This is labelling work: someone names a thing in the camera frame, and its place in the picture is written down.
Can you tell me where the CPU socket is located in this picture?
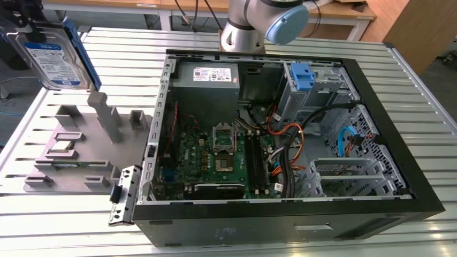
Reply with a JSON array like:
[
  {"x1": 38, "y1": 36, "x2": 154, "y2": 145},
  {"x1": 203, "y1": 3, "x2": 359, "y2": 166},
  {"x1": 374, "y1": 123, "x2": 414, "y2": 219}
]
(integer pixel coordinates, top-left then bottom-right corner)
[{"x1": 211, "y1": 122, "x2": 238, "y2": 155}]

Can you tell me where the black graphics card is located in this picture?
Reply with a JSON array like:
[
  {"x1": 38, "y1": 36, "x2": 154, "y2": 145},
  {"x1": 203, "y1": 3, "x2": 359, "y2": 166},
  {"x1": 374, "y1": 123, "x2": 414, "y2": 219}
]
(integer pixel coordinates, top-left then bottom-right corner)
[{"x1": 185, "y1": 182, "x2": 246, "y2": 200}]

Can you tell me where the black RAM slot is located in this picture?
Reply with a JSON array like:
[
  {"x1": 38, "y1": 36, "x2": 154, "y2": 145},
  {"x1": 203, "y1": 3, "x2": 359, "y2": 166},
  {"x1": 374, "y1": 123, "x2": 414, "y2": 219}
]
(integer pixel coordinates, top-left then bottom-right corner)
[
  {"x1": 243, "y1": 130, "x2": 258, "y2": 195},
  {"x1": 255, "y1": 130, "x2": 271, "y2": 195}
]

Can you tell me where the orange wire bundle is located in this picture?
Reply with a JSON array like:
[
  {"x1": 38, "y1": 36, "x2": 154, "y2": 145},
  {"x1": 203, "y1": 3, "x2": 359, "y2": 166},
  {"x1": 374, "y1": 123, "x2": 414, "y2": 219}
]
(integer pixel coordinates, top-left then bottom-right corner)
[{"x1": 265, "y1": 123, "x2": 307, "y2": 177}]

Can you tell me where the metal drive cage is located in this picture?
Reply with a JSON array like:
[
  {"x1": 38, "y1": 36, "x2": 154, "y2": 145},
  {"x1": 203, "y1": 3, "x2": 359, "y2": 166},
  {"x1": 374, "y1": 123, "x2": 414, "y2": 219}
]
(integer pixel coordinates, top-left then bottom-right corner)
[{"x1": 277, "y1": 61, "x2": 359, "y2": 126}]

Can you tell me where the black open PC case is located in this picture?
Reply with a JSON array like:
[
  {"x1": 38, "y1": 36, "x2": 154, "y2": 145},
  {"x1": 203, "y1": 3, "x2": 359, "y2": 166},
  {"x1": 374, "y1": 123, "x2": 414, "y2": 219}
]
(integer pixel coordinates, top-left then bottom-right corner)
[{"x1": 131, "y1": 48, "x2": 446, "y2": 248}]

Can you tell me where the hard disk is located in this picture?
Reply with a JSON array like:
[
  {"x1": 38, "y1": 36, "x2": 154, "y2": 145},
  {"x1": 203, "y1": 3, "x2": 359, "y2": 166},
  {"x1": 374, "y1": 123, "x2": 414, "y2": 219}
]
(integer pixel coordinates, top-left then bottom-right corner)
[{"x1": 0, "y1": 16, "x2": 102, "y2": 92}]

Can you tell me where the thin grey wire bundle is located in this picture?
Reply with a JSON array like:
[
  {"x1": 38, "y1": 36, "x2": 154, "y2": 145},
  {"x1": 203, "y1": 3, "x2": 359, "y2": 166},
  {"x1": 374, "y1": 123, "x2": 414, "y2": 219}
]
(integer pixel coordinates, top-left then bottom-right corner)
[{"x1": 265, "y1": 146, "x2": 286, "y2": 162}]

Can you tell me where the silver CPU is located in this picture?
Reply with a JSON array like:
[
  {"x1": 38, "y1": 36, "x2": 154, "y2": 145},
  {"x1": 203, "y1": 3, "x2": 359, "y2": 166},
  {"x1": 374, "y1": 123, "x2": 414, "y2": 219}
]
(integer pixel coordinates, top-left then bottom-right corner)
[{"x1": 46, "y1": 141, "x2": 74, "y2": 155}]

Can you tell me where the hinged metal slot bracket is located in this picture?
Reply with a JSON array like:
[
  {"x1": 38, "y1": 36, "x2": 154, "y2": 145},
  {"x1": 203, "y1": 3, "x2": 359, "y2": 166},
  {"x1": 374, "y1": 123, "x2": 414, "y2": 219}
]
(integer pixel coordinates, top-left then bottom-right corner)
[{"x1": 106, "y1": 165, "x2": 142, "y2": 227}]

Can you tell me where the square chipset chip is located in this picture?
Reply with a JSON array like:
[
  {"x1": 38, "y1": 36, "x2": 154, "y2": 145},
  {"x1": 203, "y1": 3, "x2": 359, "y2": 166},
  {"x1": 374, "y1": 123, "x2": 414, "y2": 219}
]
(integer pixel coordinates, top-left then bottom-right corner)
[{"x1": 214, "y1": 157, "x2": 235, "y2": 172}]

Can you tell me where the metal disk bay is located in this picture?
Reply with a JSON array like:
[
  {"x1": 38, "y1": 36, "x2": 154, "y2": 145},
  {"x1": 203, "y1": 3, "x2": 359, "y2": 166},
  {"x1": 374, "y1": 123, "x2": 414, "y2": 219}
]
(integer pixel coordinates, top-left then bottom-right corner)
[{"x1": 309, "y1": 157, "x2": 407, "y2": 199}]

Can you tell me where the green RAM stick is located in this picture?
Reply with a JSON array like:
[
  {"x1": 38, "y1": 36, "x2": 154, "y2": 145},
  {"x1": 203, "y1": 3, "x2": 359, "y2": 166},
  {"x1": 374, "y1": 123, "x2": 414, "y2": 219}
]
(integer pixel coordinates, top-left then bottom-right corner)
[{"x1": 49, "y1": 162, "x2": 90, "y2": 170}]

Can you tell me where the green Dell motherboard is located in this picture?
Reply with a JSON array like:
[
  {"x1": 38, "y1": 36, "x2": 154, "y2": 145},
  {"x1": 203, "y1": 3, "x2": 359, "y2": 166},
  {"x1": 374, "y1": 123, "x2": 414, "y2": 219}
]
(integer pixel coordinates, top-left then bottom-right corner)
[{"x1": 155, "y1": 125, "x2": 286, "y2": 200}]

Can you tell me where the blue SATA wire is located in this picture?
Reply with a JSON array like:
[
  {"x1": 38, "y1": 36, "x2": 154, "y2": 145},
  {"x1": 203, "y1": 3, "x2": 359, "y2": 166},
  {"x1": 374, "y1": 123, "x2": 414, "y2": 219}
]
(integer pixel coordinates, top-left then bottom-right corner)
[{"x1": 335, "y1": 126, "x2": 359, "y2": 159}]

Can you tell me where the grey power supply unit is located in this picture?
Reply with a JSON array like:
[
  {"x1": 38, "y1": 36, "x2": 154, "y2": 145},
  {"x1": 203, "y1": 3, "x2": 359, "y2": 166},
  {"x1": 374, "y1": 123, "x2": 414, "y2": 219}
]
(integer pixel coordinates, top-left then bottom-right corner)
[{"x1": 167, "y1": 62, "x2": 242, "y2": 133}]

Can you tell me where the red yellow power wire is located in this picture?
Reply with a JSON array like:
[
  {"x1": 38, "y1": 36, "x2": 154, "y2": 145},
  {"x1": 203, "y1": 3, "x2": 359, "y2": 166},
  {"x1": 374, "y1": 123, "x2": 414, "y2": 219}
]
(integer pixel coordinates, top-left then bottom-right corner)
[{"x1": 350, "y1": 134, "x2": 384, "y2": 147}]

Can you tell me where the wooden cabinet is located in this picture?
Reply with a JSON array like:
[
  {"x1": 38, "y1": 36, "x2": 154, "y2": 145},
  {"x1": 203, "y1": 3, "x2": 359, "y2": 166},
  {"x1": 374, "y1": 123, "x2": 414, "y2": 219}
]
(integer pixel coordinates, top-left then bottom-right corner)
[{"x1": 359, "y1": 0, "x2": 457, "y2": 75}]

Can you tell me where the grey parts rack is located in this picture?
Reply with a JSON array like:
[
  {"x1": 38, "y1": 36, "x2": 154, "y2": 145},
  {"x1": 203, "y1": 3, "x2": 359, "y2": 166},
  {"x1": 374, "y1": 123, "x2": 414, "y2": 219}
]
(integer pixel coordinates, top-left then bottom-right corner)
[{"x1": 22, "y1": 92, "x2": 153, "y2": 193}]

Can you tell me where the blue drive latch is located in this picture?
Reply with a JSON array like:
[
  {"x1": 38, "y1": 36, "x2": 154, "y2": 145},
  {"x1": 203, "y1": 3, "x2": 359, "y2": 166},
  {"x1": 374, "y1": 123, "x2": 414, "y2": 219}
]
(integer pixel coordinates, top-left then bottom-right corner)
[{"x1": 290, "y1": 63, "x2": 314, "y2": 92}]

